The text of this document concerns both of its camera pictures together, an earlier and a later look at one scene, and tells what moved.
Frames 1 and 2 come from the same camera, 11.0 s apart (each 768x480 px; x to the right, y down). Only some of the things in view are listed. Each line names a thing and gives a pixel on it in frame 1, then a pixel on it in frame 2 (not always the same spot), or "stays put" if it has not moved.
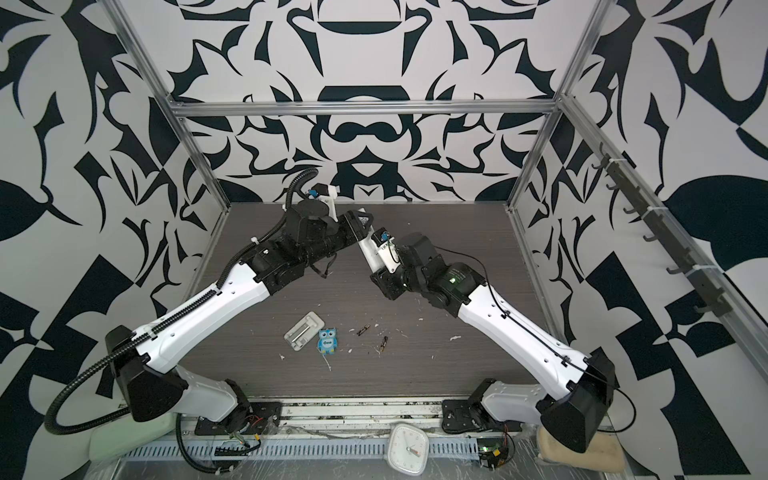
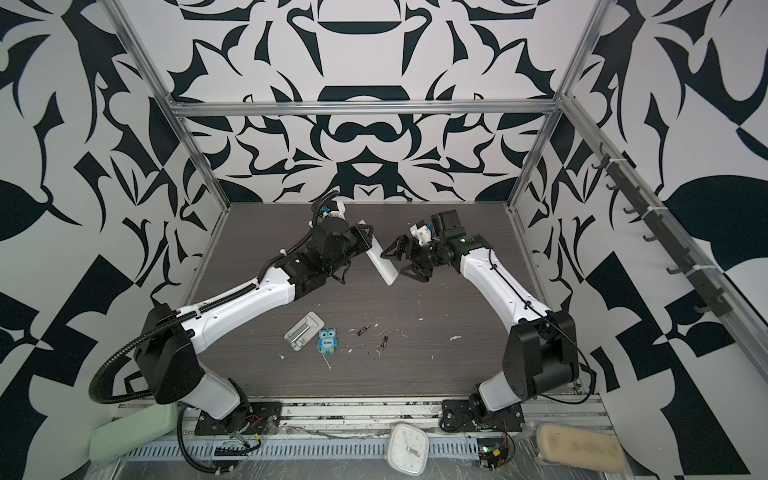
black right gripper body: x=404 y=279 -> x=429 y=256
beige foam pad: x=603 y=454 stays put
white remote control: x=371 y=253 stays put
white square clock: x=408 y=449 stays put
